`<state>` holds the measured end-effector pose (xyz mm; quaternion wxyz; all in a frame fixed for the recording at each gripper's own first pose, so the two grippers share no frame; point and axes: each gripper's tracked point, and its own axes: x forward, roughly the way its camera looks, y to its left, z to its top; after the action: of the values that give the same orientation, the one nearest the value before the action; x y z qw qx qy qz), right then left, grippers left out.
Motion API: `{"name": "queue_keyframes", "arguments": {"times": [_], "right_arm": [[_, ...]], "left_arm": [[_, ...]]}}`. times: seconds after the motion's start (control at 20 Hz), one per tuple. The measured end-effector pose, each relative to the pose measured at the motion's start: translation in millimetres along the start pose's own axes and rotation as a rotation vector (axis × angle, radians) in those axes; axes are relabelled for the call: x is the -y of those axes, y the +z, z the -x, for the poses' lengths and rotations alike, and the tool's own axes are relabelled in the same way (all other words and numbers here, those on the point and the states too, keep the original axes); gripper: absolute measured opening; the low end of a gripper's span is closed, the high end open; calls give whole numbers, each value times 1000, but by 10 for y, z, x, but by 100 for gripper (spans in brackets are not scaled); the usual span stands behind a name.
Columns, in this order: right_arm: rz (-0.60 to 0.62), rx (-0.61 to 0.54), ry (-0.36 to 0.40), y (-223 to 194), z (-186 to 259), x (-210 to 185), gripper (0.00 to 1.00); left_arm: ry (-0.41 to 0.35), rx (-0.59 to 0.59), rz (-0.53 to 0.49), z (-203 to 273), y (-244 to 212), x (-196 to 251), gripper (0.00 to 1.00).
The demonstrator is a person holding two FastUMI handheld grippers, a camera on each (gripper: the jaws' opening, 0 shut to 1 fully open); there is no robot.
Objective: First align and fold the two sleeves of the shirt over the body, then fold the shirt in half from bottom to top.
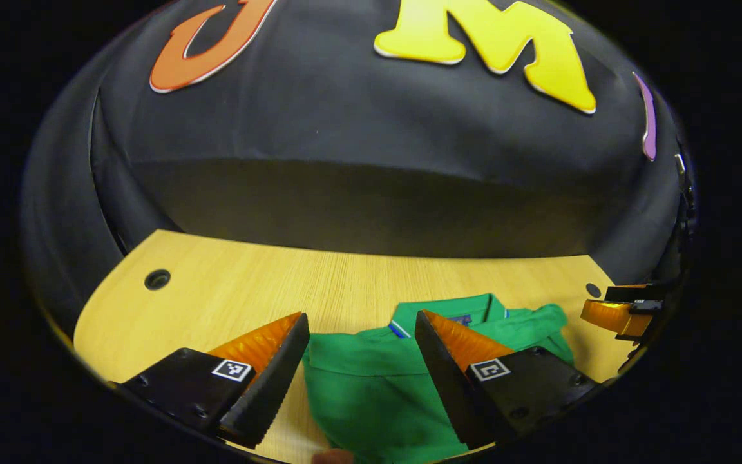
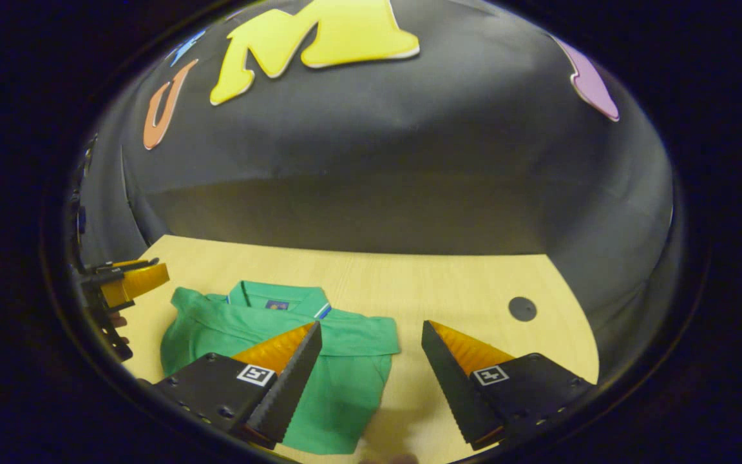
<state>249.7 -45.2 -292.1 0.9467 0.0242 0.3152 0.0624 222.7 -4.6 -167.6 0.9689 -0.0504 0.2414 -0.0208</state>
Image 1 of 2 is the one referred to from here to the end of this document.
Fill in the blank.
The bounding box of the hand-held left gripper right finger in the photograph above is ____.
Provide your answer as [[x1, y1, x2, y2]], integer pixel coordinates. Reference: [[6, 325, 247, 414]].
[[414, 310, 598, 451]]

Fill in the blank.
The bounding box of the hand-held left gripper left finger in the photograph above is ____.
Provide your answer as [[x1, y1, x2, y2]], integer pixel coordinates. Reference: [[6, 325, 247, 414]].
[[116, 312, 311, 450]]

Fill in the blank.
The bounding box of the green T-shirt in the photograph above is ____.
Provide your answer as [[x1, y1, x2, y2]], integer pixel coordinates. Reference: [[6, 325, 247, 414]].
[[301, 293, 575, 464]]

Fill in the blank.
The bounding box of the black backdrop cloth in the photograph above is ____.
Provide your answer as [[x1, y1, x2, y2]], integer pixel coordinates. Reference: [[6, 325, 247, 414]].
[[20, 0, 690, 336]]

